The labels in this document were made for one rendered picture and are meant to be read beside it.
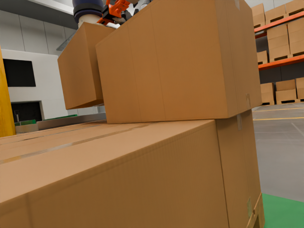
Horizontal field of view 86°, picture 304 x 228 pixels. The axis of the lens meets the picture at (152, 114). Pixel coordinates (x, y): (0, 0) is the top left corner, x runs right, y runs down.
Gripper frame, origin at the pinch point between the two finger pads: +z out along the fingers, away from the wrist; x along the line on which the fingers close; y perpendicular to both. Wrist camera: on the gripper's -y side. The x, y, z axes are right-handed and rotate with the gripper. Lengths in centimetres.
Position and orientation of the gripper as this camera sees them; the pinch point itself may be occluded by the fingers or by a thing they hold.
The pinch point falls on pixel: (113, 11)
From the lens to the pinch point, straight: 119.7
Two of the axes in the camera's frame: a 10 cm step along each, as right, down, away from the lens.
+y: -7.2, 0.7, 6.9
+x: -1.4, -9.9, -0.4
